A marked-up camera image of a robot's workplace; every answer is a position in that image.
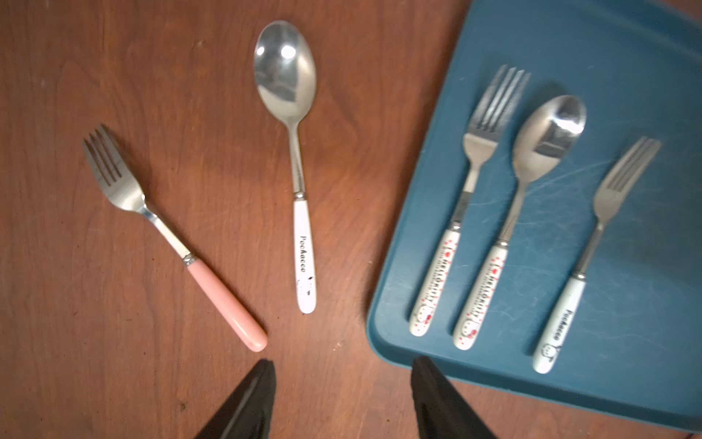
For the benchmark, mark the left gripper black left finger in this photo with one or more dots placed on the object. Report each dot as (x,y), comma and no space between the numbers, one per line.
(247,413)

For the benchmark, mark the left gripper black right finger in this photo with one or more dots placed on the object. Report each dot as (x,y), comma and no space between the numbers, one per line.
(441,411)

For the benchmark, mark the fork with plain pink handle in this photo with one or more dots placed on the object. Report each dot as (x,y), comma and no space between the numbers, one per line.
(120,186)

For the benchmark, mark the fork with Hello Kitty handle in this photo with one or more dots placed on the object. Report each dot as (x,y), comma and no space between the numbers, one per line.
(485,129)

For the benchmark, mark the spoon with white Pochacco handle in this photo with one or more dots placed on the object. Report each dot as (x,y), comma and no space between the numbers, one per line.
(285,77)

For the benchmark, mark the teal plastic tray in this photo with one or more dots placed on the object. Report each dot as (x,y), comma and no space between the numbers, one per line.
(633,347)

